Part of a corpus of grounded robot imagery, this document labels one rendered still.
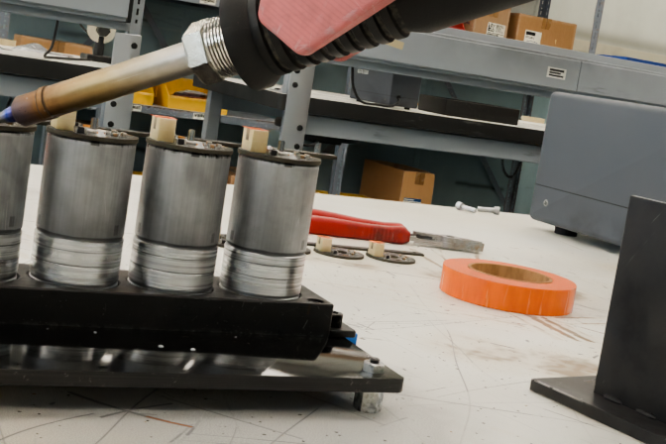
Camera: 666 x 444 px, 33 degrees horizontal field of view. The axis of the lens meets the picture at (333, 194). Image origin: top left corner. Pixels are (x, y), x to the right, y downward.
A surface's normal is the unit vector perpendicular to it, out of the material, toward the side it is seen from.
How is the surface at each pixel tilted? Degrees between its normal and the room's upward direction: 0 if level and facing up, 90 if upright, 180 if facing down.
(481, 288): 90
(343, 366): 0
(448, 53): 90
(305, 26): 98
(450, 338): 0
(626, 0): 90
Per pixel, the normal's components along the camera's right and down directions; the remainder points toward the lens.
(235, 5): 0.20, -0.55
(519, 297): 0.03, 0.12
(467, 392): 0.15, -0.98
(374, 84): -0.71, -0.03
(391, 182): -0.87, -0.06
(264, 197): -0.22, 0.07
